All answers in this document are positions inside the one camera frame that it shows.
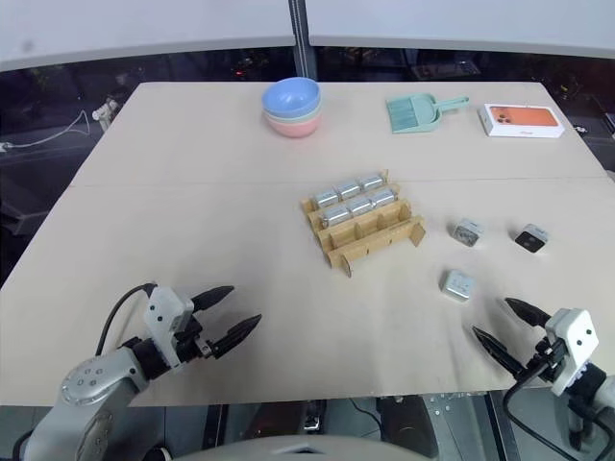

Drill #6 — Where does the pink bowl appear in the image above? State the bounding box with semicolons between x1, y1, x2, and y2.
265;112;322;140

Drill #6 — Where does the black and silver cube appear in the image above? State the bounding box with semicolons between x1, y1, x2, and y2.
514;223;550;255

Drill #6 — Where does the green bowl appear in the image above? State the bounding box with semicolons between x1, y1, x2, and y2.
262;103;323;124

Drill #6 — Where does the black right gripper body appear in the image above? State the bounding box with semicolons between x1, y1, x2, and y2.
526;335;566;383

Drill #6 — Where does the white cable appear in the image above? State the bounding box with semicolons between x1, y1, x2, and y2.
0;109;92;153

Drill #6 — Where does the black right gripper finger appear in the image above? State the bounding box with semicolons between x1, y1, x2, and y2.
472;326;529;383
504;297;553;328

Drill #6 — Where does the white orange phone box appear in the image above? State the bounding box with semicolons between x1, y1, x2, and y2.
478;102;566;139

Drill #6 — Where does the blue bowl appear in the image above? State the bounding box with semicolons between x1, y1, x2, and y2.
261;77;322;118

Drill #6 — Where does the white power adapter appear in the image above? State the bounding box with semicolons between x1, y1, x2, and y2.
93;98;121;129

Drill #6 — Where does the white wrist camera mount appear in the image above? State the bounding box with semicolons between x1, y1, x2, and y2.
544;308;600;398
142;284;196;375

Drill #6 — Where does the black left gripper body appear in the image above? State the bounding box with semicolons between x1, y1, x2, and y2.
175;297;217;365

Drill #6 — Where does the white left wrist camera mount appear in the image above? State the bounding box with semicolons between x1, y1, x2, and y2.
142;284;196;375

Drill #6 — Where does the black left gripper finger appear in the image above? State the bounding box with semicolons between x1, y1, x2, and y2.
191;285;236;311
210;314;263;359

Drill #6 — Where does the silver cube front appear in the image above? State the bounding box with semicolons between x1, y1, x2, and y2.
440;268;477;303

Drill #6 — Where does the teal paper card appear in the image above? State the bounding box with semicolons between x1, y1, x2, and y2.
385;94;471;135

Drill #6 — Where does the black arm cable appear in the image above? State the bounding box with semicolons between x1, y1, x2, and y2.
502;354;587;461
95;283;158;357

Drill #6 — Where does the cardboard tray with metal parts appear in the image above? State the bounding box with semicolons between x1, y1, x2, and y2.
301;167;428;279

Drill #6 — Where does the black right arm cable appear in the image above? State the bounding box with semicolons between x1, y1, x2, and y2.
502;354;587;461

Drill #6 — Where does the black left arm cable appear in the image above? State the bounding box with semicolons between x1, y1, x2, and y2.
95;283;158;357

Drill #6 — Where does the teal hand brush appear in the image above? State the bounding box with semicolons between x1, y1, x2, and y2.
386;97;468;130

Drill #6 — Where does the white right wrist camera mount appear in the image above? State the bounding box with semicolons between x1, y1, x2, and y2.
544;308;600;398

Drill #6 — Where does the grey metal post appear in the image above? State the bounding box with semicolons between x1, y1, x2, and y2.
287;0;318;81

